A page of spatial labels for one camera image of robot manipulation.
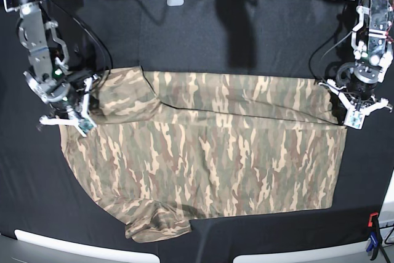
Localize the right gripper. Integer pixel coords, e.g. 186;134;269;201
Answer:
24;68;97;137

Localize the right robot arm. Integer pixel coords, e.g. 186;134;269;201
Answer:
3;0;99;137

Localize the camouflage t-shirt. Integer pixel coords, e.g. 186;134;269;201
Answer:
60;67;347;243

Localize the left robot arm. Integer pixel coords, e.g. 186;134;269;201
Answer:
318;0;393;130

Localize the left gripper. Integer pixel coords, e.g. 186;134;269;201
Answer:
318;62;389;129

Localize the black cable loop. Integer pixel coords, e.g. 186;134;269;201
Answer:
39;0;115;76

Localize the front right orange clamp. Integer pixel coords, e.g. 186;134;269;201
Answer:
368;212;379;227

